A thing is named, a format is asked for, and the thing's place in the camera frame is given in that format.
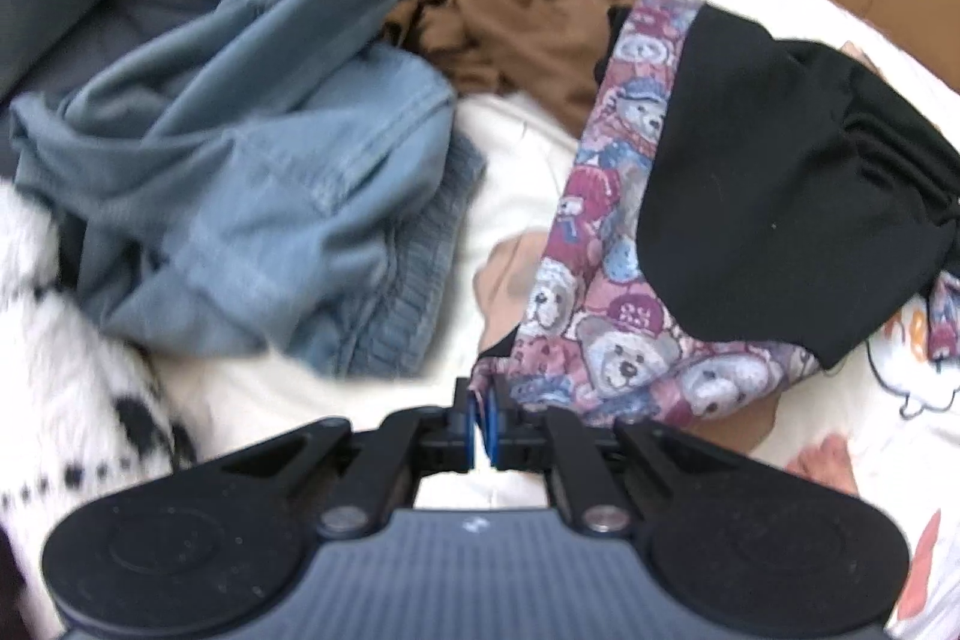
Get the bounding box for black-and-white fluffy cloth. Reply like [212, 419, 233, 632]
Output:
[0, 179, 200, 640]

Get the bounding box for white printed blanket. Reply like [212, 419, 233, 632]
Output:
[0, 0, 960, 640]

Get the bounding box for bear-print black shorts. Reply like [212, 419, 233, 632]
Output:
[471, 0, 960, 427]

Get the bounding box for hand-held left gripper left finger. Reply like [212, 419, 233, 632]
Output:
[221, 379, 481, 537]

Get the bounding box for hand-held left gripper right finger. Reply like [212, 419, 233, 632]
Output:
[484, 377, 740, 536]

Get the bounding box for light blue denim garment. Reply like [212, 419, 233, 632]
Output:
[9, 0, 488, 378]

